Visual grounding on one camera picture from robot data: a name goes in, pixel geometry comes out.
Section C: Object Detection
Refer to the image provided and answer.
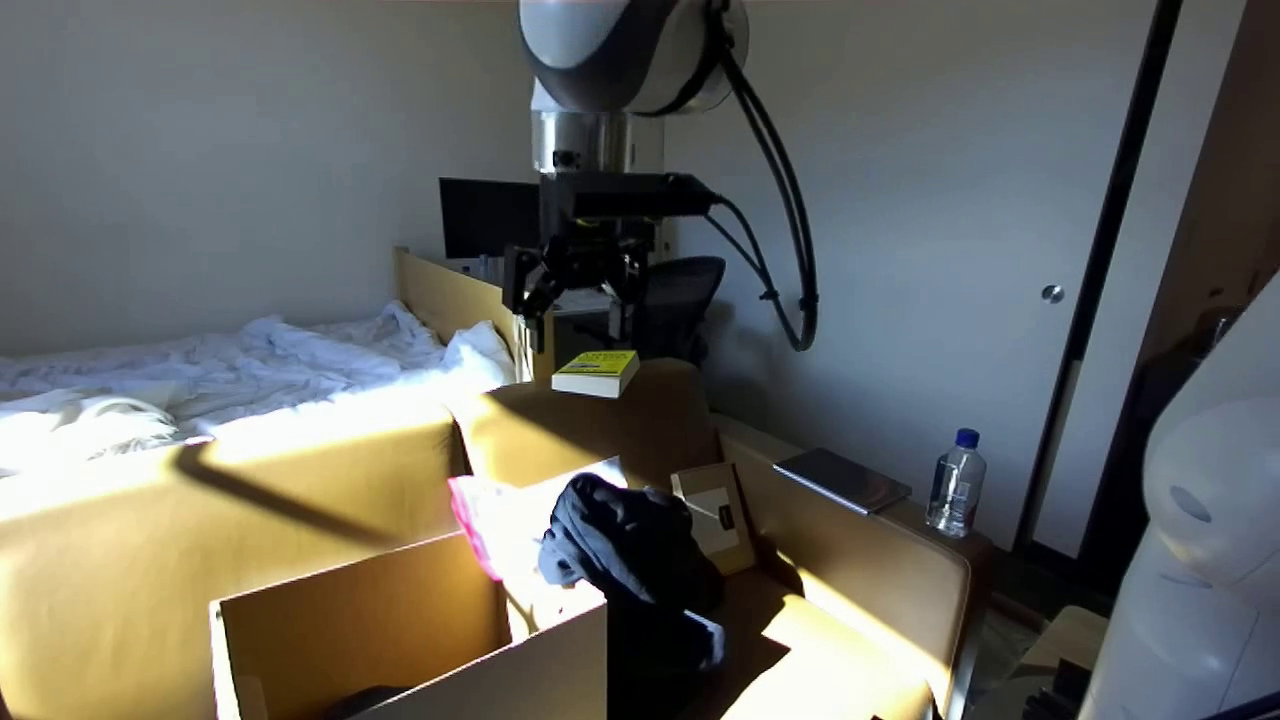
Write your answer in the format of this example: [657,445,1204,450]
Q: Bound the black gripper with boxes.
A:
[502,213,660,341]

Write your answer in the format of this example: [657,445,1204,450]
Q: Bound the large brown cardboard box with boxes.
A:
[451,356,727,496]

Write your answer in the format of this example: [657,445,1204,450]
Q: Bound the open cardboard box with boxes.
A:
[209,527,612,720]

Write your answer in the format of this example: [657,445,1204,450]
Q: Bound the yellow book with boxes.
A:
[550,349,644,404]

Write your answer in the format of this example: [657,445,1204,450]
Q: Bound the black office chair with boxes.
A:
[636,253,727,363]

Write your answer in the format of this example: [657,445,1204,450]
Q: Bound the black computer monitor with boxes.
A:
[437,177,543,264]

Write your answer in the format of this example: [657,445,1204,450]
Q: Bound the wooden bed headboard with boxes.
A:
[391,243,541,382]

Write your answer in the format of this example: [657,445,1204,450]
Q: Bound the small brown cardboard packet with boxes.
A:
[668,459,765,580]

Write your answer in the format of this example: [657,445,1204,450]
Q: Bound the dark flat notebook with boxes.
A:
[767,445,915,518]

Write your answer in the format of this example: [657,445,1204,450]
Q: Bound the white bed sheets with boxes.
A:
[0,298,522,527]

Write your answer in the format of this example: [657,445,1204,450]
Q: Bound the clear water bottle blue cap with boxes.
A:
[926,423,991,543]

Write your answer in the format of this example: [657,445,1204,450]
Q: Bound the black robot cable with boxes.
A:
[702,6,820,356]

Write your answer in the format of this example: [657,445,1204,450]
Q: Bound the black door frame strip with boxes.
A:
[1011,0,1189,550]

